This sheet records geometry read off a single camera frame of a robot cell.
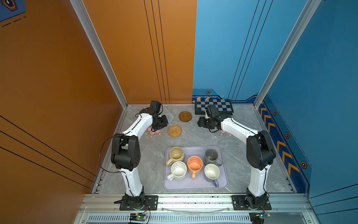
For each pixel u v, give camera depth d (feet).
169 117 3.67
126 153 1.65
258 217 2.31
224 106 3.80
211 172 2.74
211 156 2.66
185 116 3.68
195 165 2.80
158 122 2.64
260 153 1.67
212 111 2.48
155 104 2.50
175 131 3.36
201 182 2.67
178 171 2.75
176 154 2.96
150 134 3.35
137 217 2.31
